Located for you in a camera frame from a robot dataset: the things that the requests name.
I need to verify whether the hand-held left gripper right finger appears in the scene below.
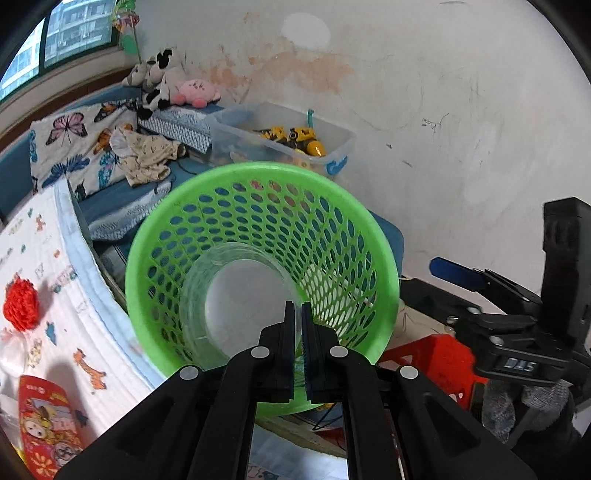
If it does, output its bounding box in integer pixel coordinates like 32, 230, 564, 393
302, 302, 539, 480

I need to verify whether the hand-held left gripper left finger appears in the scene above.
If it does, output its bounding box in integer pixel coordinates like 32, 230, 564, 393
54, 301, 297, 480

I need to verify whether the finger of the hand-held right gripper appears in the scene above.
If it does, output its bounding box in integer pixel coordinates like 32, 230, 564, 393
429, 257, 542, 310
400, 276, 481, 331

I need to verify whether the clear plastic cup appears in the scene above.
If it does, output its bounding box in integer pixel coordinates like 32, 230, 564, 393
179, 243, 308, 370

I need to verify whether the green plastic basket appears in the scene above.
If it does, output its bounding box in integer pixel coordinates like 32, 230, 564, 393
124, 161, 402, 418

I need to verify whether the red snack packet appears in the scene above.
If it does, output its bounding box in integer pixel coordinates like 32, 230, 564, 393
18, 375, 88, 479

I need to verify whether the person's right hand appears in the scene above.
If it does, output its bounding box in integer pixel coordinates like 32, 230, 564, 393
482, 381, 573, 439

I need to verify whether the red plastic stool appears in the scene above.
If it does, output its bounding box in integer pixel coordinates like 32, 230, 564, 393
381, 336, 489, 411

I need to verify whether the clear plastic storage box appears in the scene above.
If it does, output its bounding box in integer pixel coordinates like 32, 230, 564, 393
206, 102, 357, 178

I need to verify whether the yellow toy robot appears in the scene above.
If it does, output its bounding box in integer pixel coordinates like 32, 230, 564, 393
254, 126, 328, 158

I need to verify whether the blue patterned small cloth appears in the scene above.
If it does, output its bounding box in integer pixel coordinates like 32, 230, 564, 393
88, 178, 174, 241

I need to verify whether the beige baby garment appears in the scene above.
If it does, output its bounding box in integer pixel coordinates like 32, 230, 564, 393
109, 128, 186, 188

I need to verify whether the blue patterned folded cloth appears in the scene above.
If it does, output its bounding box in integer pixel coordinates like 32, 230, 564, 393
139, 107, 227, 153

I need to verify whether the printed blanket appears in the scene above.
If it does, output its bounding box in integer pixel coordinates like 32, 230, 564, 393
0, 185, 168, 480

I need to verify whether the red crumpled ball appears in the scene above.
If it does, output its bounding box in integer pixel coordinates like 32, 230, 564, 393
2, 272, 41, 330

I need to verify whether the clear plastic bag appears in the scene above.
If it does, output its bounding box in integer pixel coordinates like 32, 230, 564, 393
0, 330, 28, 376

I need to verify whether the pink plush toy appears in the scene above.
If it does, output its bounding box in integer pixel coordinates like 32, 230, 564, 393
171, 79, 221, 109

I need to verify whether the black and white plush cow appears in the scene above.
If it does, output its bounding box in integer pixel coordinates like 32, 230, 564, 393
139, 46, 186, 121

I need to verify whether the butterfly print pillow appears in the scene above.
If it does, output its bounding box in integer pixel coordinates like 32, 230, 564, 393
28, 102, 139, 195

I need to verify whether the grey plush toy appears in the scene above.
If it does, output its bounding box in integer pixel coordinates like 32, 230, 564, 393
122, 58, 155, 88

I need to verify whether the green hanging decoration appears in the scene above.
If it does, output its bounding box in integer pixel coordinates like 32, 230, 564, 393
113, 0, 145, 63

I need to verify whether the window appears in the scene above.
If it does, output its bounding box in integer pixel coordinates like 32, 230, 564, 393
0, 0, 120, 100

